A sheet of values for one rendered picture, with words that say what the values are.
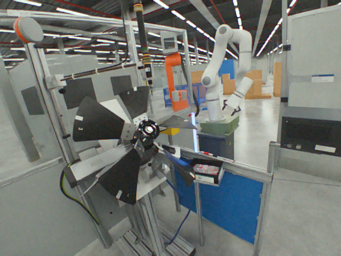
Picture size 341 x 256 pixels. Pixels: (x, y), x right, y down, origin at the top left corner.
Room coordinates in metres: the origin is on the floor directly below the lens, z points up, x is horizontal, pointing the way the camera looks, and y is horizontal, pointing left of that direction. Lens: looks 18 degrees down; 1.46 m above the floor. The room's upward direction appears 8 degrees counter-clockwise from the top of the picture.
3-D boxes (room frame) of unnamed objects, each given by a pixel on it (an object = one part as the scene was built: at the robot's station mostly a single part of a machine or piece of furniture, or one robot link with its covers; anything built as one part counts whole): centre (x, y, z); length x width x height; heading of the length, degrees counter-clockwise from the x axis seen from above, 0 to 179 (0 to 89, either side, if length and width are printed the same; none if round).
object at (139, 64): (0.86, 0.08, 1.51); 0.09 x 0.07 x 0.10; 78
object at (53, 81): (0.98, 0.69, 1.55); 0.10 x 0.07 x 0.09; 78
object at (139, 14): (0.86, 0.07, 1.69); 0.03 x 0.03 x 0.21
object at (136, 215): (1.01, 0.40, 0.58); 0.09 x 0.05 x 1.15; 133
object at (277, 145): (0.65, -0.62, 1.04); 0.24 x 0.03 x 0.03; 43
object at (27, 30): (1.00, 0.78, 1.88); 0.16 x 0.07 x 0.16; 168
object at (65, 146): (1.00, 0.78, 0.90); 0.08 x 0.06 x 1.80; 168
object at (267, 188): (0.72, -0.55, 0.39); 0.04 x 0.04 x 0.78; 43
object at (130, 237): (0.91, 0.31, 0.04); 0.62 x 0.45 x 0.08; 43
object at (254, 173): (1.03, -0.26, 0.82); 0.90 x 0.04 x 0.08; 43
